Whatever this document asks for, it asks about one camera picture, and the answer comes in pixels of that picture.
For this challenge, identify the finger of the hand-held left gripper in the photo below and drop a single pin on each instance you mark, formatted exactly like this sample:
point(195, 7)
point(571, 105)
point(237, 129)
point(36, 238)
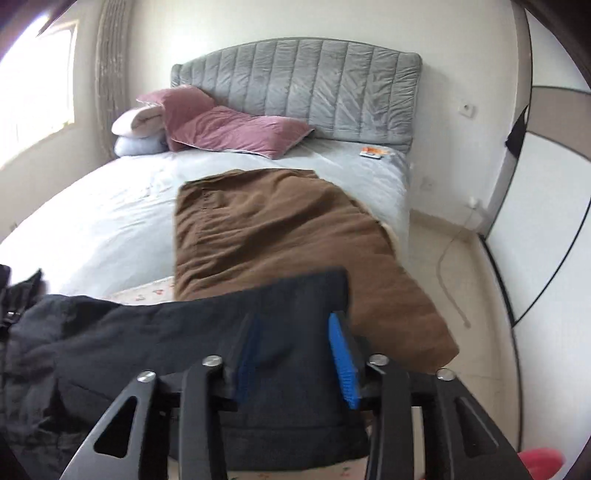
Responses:
point(18, 295)

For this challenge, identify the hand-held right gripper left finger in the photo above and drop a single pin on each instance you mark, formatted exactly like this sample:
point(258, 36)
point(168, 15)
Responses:
point(247, 364)

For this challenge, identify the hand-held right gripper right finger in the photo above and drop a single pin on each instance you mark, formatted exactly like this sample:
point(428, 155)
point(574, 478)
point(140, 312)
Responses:
point(344, 364)

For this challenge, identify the dark navy garment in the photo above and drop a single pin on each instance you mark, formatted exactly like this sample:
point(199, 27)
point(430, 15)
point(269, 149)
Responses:
point(138, 341)

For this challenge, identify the bed with grey sheet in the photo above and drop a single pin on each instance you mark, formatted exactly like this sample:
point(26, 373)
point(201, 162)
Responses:
point(115, 217)

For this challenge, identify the brown folded garment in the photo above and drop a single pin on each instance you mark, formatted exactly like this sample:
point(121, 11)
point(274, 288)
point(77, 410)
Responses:
point(277, 240)

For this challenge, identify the light blue pillow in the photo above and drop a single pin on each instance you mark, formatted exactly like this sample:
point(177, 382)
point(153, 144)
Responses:
point(138, 146)

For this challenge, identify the white folded duvet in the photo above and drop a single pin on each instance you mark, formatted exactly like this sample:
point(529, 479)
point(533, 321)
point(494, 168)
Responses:
point(138, 122)

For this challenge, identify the window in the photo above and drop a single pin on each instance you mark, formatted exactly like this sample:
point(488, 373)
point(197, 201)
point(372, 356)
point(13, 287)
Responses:
point(37, 83)

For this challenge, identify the orange and white small object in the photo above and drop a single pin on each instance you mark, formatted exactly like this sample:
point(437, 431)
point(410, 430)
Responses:
point(373, 152)

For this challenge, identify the pink slipper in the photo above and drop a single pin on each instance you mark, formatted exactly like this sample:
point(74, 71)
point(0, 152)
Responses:
point(542, 461)

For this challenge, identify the pink velvet pillow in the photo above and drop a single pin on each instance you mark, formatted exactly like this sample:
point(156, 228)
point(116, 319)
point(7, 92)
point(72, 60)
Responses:
point(221, 122)

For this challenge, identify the beige patterned curtain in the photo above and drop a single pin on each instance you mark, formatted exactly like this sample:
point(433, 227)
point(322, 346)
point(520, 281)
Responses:
point(111, 69)

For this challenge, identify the white wardrobe with black trim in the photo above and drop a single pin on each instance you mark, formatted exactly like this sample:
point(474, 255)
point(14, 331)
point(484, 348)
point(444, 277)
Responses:
point(549, 184)

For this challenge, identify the grey padded headboard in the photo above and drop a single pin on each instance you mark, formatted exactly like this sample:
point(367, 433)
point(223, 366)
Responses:
point(318, 87)

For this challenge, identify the black hanging item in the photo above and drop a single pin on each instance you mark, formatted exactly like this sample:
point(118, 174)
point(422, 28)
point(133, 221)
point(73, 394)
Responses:
point(517, 134)

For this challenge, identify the white wall socket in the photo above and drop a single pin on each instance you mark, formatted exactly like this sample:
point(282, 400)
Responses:
point(467, 109)

